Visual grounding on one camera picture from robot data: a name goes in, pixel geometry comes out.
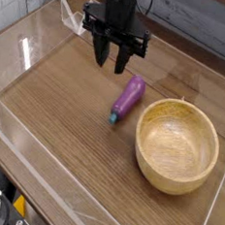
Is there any clear acrylic corner bracket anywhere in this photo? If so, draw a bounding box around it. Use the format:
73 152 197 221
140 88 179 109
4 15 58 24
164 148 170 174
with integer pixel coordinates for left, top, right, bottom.
60 0 85 35

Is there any clear acrylic barrier wall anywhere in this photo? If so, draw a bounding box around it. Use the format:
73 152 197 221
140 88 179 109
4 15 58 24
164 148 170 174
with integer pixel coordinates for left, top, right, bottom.
0 100 121 225

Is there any brown wooden bowl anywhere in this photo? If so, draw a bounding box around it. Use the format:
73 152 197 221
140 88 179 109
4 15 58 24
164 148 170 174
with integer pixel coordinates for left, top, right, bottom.
135 98 219 196

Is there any purple toy eggplant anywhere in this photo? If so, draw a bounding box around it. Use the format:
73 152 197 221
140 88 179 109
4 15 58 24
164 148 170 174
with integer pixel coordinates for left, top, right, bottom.
109 76 146 124

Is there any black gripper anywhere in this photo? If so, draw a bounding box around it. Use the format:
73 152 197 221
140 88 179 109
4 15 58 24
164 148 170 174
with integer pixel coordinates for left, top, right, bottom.
83 0 150 75

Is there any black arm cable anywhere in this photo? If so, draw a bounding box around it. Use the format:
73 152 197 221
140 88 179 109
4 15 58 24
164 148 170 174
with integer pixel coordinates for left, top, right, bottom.
133 0 154 16

